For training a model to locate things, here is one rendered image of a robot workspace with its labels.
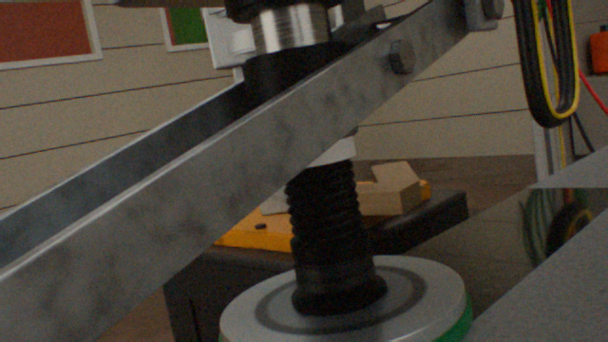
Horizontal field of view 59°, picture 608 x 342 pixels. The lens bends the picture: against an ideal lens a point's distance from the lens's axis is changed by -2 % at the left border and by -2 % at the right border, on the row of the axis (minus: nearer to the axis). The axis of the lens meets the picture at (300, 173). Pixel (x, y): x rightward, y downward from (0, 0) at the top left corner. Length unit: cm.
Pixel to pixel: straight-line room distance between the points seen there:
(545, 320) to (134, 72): 650
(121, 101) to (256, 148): 638
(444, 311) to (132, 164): 25
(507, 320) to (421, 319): 8
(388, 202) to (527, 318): 71
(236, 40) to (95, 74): 540
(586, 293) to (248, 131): 33
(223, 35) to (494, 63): 537
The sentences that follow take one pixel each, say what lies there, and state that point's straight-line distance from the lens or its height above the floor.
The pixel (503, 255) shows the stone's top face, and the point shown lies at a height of 85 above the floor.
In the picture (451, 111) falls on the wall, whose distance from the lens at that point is 689.
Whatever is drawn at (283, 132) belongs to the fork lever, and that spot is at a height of 103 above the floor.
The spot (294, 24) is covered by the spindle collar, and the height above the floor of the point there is 111.
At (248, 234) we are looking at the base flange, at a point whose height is 77.
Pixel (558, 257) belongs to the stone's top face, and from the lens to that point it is 61.
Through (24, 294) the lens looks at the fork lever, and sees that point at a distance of 26.
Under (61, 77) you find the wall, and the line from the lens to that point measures 653.
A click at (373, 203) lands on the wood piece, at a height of 81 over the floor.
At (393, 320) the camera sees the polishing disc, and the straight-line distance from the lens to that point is 43.
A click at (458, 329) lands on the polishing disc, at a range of 44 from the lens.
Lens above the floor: 105
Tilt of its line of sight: 8 degrees down
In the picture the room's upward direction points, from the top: 10 degrees counter-clockwise
